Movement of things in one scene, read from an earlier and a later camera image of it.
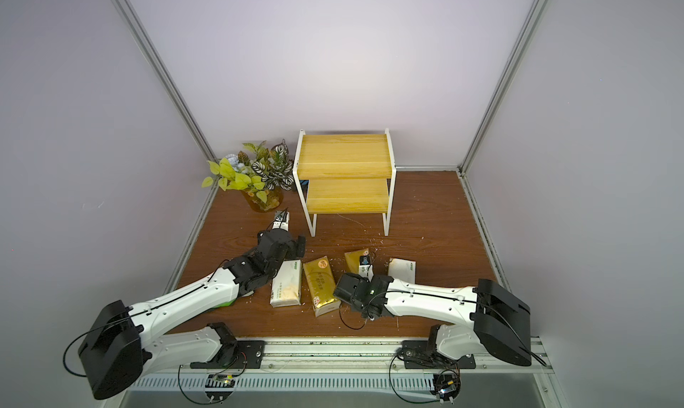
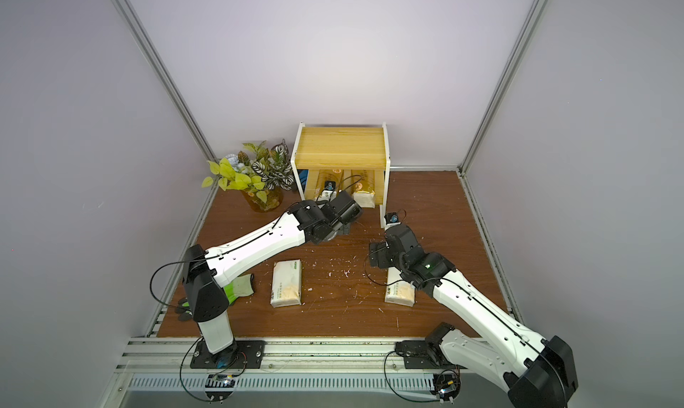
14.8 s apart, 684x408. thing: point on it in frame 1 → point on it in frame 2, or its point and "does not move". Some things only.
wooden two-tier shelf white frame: x=346 y=174 does not move
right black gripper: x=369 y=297 → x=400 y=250
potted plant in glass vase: x=260 y=175 does not move
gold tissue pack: x=320 y=280 → x=328 y=183
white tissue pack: x=286 y=285 does not move
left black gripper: x=294 y=251 → x=339 y=229
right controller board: x=446 y=385 does not move
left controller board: x=220 y=381 does not move
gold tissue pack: x=353 y=260 → x=363 y=188
